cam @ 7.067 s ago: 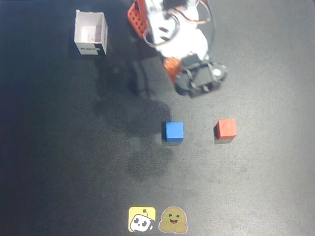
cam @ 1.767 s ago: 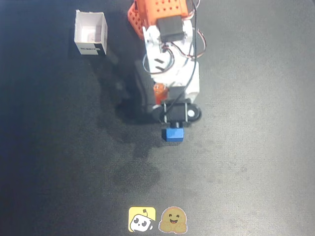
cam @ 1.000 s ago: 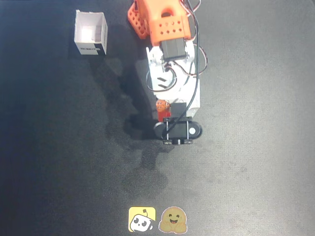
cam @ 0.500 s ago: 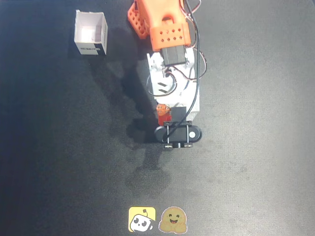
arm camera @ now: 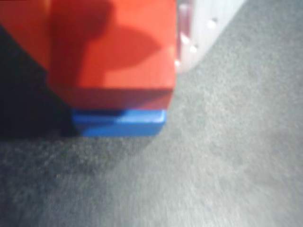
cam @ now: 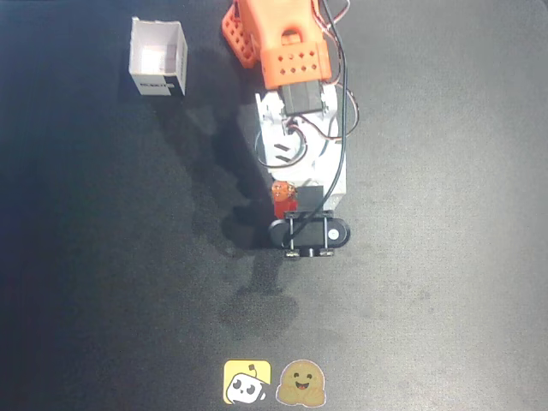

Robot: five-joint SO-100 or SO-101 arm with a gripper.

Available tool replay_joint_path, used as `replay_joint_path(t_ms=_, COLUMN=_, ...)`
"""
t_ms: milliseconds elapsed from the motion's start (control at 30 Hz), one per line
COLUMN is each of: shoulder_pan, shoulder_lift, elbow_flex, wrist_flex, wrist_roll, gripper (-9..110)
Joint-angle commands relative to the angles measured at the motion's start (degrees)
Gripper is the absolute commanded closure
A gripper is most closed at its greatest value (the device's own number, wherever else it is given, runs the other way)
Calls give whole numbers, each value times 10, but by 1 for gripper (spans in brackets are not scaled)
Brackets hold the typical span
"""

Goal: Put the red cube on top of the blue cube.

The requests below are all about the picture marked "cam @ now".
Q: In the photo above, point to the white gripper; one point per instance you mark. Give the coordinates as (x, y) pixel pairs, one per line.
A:
(309, 198)

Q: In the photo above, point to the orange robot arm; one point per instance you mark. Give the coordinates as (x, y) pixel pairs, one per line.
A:
(282, 38)

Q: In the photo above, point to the open white cardboard box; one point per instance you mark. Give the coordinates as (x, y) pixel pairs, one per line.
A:
(158, 60)

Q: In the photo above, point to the hugging face emoji sticker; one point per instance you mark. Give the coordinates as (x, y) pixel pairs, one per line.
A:
(300, 382)

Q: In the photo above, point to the yellow robot sticker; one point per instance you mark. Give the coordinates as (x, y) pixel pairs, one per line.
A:
(247, 382)

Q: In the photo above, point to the black oval wrist camera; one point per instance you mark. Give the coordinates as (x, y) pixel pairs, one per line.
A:
(310, 234)

